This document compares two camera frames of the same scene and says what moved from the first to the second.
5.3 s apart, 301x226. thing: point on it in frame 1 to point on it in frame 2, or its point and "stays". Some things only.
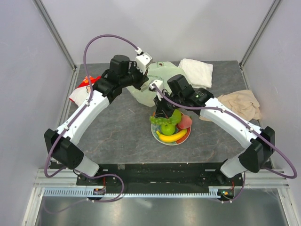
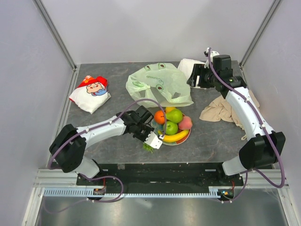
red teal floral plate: [155, 128] stays
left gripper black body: [135, 77] to [142, 132]
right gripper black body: [167, 107] to [207, 79]
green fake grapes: [161, 120] to [147, 147]
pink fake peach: [186, 122] stays
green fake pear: [177, 116] stays
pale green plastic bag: [161, 71] stays
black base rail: [165, 175] stays
